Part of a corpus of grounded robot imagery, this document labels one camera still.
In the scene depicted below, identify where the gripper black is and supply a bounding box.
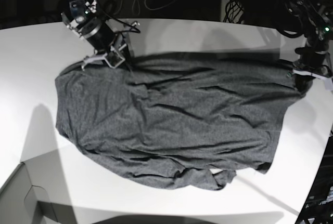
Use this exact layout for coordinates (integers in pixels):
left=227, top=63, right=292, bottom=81
left=292, top=49, right=332, bottom=91
left=82, top=20, right=141, bottom=71

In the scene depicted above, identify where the dark grey t-shirt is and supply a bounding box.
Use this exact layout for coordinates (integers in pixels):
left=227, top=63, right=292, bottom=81
left=55, top=54, right=307, bottom=191

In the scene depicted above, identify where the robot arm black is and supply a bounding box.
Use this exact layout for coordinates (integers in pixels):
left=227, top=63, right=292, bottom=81
left=61, top=0, right=140, bottom=70
left=282, top=0, right=332, bottom=90

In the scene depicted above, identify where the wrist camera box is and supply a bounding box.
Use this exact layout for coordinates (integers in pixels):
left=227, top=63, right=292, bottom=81
left=107, top=52, right=125, bottom=69

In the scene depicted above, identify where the black cable bundle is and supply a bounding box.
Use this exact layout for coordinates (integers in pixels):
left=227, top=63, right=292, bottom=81
left=224, top=0, right=245, bottom=24

